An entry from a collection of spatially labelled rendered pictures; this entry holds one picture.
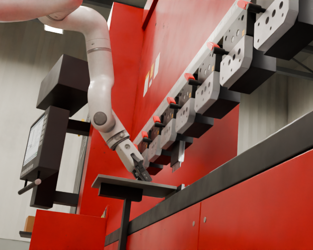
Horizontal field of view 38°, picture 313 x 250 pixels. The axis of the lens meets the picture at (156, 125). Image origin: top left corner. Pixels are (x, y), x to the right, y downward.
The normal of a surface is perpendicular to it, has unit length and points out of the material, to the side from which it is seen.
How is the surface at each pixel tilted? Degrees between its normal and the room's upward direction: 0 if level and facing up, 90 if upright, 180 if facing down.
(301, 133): 90
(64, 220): 90
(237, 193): 90
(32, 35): 90
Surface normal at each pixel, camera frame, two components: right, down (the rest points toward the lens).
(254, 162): -0.96, -0.18
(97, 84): -0.19, -0.80
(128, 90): 0.25, -0.32
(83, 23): -0.12, 0.04
